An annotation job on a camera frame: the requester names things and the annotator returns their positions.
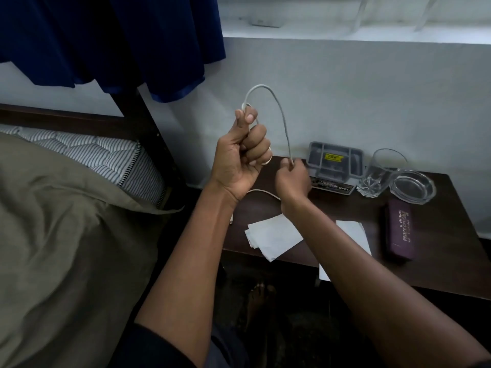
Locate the person's right hand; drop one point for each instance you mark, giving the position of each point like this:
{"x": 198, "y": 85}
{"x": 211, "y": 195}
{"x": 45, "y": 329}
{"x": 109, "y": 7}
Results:
{"x": 293, "y": 185}

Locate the person's left hand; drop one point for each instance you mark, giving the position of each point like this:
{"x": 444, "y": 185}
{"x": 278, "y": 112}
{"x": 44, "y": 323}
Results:
{"x": 234, "y": 168}

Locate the person's left middle finger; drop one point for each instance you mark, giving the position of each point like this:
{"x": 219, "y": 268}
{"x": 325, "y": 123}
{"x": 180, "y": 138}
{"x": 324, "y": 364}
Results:
{"x": 261, "y": 149}

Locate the person's right fingers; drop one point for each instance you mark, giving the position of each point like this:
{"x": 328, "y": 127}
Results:
{"x": 288, "y": 167}

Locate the person's left thumb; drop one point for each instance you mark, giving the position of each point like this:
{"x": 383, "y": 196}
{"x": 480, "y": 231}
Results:
{"x": 244, "y": 122}

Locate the person's right forearm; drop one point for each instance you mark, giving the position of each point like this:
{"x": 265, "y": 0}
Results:
{"x": 368, "y": 287}

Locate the person's left forearm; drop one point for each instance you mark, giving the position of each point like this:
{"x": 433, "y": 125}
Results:
{"x": 188, "y": 272}

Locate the grey plastic organiser tray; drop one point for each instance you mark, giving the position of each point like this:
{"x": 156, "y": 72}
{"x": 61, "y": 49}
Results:
{"x": 337, "y": 160}

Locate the black printed box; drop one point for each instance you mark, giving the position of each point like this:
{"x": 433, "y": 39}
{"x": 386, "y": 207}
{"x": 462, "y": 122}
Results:
{"x": 337, "y": 186}

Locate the folded white paper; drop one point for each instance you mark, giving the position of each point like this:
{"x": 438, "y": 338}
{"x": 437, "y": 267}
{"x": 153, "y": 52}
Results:
{"x": 273, "y": 236}

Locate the clear drinking glass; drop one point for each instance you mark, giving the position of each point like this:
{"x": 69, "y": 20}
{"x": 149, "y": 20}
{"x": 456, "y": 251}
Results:
{"x": 378, "y": 174}

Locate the flat white paper sheet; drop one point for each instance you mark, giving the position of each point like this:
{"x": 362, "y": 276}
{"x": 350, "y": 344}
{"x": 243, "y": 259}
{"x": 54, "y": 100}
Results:
{"x": 355, "y": 233}

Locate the clear glass ashtray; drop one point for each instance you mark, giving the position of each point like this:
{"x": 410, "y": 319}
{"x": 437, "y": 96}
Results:
{"x": 413, "y": 186}

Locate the purple rectangular case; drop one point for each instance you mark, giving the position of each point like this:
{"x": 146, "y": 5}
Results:
{"x": 401, "y": 229}

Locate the person's bare foot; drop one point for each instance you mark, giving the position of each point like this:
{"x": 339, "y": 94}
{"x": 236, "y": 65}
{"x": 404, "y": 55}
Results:
{"x": 261, "y": 306}

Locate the striped mattress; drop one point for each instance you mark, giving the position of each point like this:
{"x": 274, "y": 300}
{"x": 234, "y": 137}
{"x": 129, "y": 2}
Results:
{"x": 103, "y": 159}

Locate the white window sill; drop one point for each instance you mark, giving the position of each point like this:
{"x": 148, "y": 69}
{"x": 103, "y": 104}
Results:
{"x": 356, "y": 28}

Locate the dark blue curtain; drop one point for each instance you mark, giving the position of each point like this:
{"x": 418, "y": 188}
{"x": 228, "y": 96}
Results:
{"x": 115, "y": 38}

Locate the dark wooden bedside table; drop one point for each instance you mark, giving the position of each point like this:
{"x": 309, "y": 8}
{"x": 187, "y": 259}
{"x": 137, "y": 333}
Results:
{"x": 433, "y": 241}

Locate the olive green blanket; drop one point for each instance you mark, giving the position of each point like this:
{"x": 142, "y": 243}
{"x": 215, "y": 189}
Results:
{"x": 65, "y": 256}

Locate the person's dark shorts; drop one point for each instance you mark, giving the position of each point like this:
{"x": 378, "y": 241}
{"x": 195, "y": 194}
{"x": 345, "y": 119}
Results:
{"x": 153, "y": 350}

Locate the dark wooden bed frame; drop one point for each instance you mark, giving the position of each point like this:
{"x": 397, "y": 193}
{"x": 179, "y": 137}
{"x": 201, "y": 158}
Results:
{"x": 142, "y": 122}

